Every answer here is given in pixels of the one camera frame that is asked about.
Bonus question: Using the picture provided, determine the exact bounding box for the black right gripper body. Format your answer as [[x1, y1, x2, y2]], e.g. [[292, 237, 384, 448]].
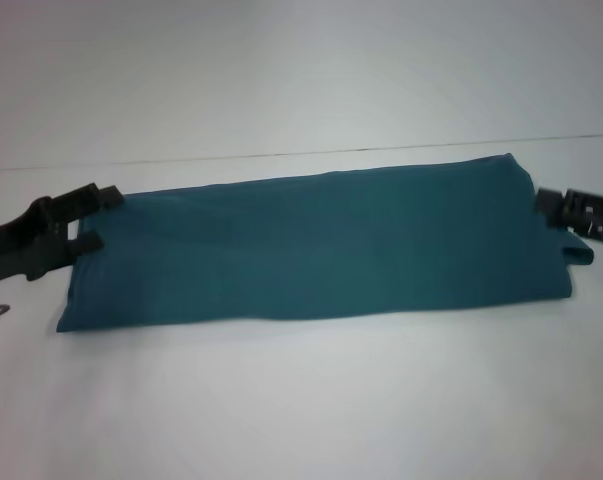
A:
[[556, 188, 603, 251]]

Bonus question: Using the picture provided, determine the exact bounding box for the teal t-shirt with FREE print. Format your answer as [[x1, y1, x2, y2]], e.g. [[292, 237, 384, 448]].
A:
[[54, 153, 595, 335]]

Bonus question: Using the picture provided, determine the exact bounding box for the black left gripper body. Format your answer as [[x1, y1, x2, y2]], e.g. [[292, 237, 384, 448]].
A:
[[0, 196, 80, 290]]

